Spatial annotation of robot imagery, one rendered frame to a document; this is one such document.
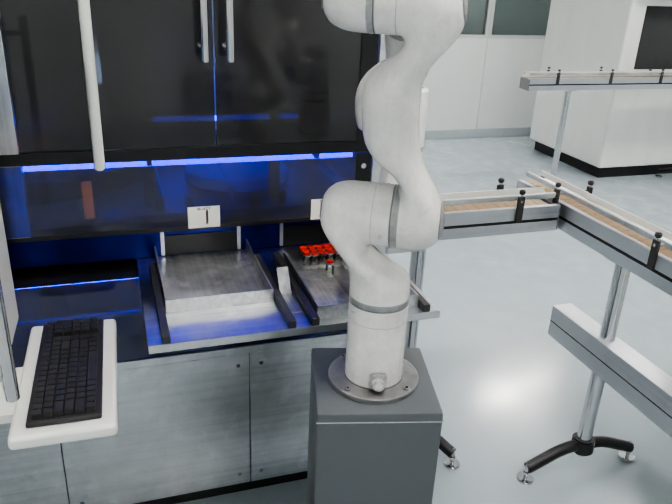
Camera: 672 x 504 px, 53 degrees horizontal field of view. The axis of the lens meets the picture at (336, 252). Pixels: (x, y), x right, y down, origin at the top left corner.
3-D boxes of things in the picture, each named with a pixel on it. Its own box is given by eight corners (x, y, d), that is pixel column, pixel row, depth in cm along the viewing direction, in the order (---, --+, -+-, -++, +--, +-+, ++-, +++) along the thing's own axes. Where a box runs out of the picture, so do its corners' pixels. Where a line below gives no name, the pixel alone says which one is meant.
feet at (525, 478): (511, 473, 243) (517, 442, 238) (625, 449, 258) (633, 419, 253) (523, 489, 236) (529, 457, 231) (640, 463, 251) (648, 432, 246)
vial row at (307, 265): (301, 267, 187) (302, 252, 185) (362, 261, 192) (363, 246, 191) (303, 270, 185) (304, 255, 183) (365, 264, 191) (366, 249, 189)
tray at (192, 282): (154, 257, 190) (154, 245, 188) (246, 249, 197) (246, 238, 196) (166, 313, 160) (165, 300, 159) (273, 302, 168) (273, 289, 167)
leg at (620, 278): (562, 446, 247) (604, 253, 217) (583, 442, 249) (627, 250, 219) (578, 462, 239) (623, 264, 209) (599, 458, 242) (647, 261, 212)
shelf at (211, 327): (136, 265, 189) (136, 259, 188) (371, 244, 210) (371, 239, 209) (149, 354, 147) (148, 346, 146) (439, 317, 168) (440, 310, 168)
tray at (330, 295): (283, 262, 190) (283, 250, 189) (369, 254, 198) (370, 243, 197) (317, 319, 161) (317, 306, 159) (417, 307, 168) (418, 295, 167)
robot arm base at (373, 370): (426, 404, 135) (435, 322, 127) (331, 405, 133) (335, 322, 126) (409, 353, 152) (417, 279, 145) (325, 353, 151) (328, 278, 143)
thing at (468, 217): (373, 248, 212) (376, 200, 206) (356, 230, 226) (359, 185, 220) (559, 231, 233) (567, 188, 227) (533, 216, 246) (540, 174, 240)
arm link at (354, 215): (405, 316, 129) (416, 198, 120) (311, 304, 132) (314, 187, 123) (411, 289, 140) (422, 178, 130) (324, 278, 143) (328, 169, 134)
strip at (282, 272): (276, 288, 175) (276, 267, 173) (287, 286, 176) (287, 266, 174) (290, 313, 163) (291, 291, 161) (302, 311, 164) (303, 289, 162)
